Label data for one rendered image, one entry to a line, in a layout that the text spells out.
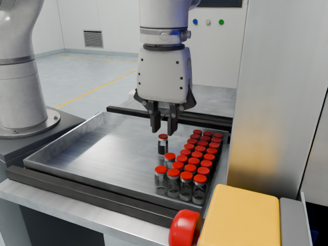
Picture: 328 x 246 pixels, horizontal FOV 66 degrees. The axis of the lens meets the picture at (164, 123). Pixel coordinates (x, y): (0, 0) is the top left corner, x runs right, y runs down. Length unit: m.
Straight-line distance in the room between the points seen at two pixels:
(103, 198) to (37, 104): 0.43
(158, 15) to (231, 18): 0.83
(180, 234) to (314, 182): 0.12
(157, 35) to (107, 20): 6.46
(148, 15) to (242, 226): 0.34
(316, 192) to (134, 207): 0.25
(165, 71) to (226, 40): 0.81
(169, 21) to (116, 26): 6.35
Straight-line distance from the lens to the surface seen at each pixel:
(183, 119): 0.68
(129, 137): 0.63
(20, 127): 0.79
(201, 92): 0.94
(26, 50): 0.75
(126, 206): 0.41
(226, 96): 0.92
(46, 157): 0.58
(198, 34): 1.27
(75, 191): 0.45
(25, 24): 0.76
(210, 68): 1.28
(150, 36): 0.44
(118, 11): 6.71
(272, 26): 0.21
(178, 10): 0.43
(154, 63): 0.46
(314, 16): 0.21
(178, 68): 0.45
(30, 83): 0.76
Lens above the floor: 1.18
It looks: 25 degrees down
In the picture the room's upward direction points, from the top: straight up
